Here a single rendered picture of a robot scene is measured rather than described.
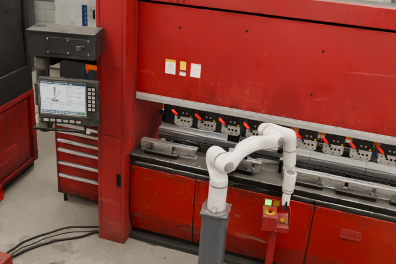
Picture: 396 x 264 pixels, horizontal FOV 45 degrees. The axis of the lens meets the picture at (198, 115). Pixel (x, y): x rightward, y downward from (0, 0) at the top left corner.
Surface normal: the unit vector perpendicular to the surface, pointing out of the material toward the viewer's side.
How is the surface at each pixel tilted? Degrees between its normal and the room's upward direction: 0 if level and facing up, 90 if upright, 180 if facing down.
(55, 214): 0
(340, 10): 90
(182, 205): 90
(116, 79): 90
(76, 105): 90
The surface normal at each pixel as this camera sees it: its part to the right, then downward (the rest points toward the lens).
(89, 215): 0.07, -0.92
